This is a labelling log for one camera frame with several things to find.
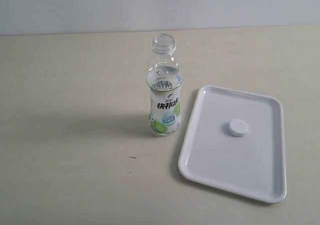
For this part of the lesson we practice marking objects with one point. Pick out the clear plastic drink bottle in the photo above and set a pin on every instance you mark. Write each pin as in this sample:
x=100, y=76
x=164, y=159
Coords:
x=164, y=81

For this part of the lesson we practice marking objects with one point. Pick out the white bottle cap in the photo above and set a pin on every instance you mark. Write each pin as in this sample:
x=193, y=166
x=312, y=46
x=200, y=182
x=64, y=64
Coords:
x=238, y=127

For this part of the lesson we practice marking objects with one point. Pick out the white plastic tray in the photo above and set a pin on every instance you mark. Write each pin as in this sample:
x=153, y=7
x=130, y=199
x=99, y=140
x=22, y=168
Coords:
x=253, y=166

